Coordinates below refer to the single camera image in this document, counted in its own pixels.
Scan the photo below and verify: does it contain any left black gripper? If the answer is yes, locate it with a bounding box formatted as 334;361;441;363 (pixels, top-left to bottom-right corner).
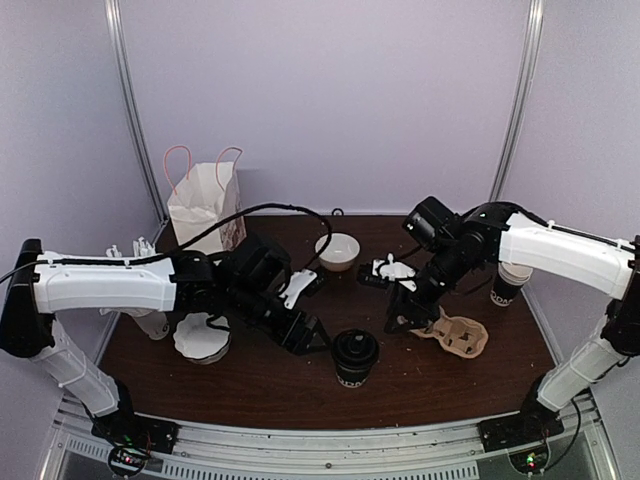
225;281;333;357

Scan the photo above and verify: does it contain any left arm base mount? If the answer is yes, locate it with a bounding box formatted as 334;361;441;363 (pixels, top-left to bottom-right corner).
91;412;179;454

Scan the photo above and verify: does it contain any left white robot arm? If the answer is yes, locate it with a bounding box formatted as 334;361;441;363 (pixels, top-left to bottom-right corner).
1;233;331;444

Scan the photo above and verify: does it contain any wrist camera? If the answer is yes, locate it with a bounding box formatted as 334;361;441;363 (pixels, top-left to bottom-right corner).
278;269;327;310
356;253;417;292

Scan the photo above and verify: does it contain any bundle of wrapped straws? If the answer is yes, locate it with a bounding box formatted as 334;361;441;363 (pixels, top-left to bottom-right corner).
105;237;156;258

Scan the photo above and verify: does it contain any aluminium front rail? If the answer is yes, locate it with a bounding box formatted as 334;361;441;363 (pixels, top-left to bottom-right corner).
36;394;622;479

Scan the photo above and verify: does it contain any black lidded coffee cup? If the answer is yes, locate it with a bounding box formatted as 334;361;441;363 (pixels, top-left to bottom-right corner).
331;329;380;388

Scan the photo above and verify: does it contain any brown cardboard cup carrier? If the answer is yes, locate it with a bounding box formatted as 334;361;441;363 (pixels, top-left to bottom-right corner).
411;308;489;359

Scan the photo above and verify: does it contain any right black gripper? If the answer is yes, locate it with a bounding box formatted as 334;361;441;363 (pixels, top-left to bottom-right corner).
385;241;476;335

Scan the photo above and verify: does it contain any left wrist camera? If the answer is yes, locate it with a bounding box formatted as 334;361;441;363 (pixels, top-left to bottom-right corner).
278;269;327;310

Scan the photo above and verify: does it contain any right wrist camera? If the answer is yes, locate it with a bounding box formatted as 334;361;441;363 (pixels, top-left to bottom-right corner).
356;253;417;292

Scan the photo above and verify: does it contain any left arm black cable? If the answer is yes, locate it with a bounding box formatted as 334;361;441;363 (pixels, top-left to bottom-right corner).
0;202;334;286

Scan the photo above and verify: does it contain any white cup holding straws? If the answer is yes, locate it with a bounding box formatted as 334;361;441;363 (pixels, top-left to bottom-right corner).
131;311;170;341

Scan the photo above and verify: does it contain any aluminium frame post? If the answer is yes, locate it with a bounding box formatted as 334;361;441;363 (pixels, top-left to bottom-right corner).
104;0;168;225
489;0;546;201

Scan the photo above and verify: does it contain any white ceramic bowl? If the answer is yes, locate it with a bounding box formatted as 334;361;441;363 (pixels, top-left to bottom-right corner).
319;233;361;272

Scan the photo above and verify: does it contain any right aluminium frame post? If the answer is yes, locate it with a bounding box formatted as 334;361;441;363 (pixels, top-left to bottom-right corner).
489;0;546;201

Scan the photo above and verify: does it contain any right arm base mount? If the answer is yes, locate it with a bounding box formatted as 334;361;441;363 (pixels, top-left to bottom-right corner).
478;413;564;452

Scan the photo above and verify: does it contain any white paper takeout bag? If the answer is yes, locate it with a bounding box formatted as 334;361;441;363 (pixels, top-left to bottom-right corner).
163;145;246;254

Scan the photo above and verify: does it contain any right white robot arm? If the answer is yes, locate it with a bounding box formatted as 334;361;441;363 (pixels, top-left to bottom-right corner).
372;196;639;442

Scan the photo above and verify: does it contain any white fluted dish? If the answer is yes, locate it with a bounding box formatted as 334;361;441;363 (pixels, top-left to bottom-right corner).
173;313;232;365

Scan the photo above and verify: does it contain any left aluminium frame post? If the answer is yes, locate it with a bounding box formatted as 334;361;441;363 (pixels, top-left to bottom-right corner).
104;0;168;225

